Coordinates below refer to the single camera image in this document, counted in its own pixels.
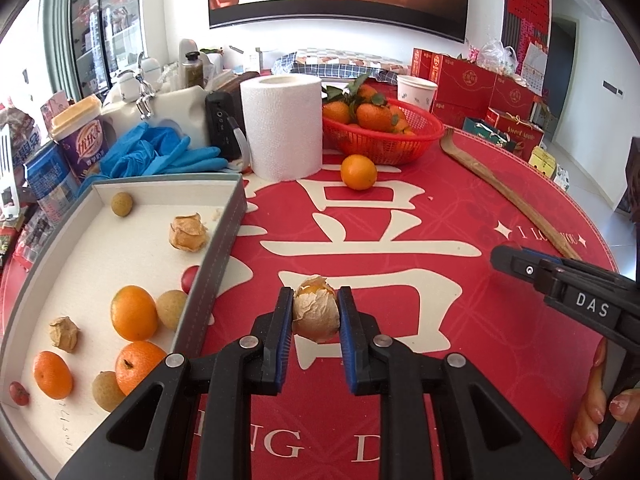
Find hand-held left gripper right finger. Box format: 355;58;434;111
336;286;571;480

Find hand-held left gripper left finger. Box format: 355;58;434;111
55;286;296;480

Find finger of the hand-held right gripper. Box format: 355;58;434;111
490;244;556;293
520;246;571;272

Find husked physalis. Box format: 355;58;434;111
48;316;81;353
291;275;342;345
168;213;208;252

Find orange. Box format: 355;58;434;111
340;154;378;191
33;351;74;400
115;341;168;396
110;285;159;342

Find grey cardboard tray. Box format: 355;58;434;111
0;172;248;471

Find person's right hand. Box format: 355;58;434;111
571;336;640;467

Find long wooden back scratcher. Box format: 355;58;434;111
440;128;583;261

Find red round table mat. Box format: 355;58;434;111
0;125;621;480

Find yellow carton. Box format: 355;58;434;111
529;146;557;178

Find green gift bag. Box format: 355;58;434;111
462;117;518;148

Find low red carton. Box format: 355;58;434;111
436;100;493;130

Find red plastic basket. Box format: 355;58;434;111
321;97;446;167

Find floral paper cup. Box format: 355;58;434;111
396;74;439;114

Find grey door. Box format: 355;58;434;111
542;16;578;106

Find pile of leafy mandarins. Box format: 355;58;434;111
322;74;418;136

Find clear plastic bag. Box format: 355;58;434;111
467;37;518;78

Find narrow red box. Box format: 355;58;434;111
411;48;437;78

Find white toilet paper roll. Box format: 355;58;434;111
240;73;324;182

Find black portable speaker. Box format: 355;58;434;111
205;91;242;161

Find blue rubber gloves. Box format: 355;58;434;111
80;122;230;181

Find checkered cloth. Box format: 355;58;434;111
272;49;408;82

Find white plastic jug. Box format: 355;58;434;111
102;55;208;150

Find brown box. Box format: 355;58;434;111
212;71;262;96

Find blue drink can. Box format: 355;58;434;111
24;142;82;226

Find purple milk tea cup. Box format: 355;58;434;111
49;94;111;181

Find dark sauce bottle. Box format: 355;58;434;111
180;51;206;89

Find small white carton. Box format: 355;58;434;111
227;45;263;73

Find printed snack packet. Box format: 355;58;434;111
0;105;43;221

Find glass display cabinet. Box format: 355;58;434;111
67;0;148;103

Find green curtain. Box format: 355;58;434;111
41;0;73;96

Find red rope-handle gift box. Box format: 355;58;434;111
485;107;544;161

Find wall calendar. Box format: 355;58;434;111
517;42;549;96

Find grey cable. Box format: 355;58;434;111
227;115;252;167

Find red wall hanging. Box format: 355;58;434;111
502;0;551;68

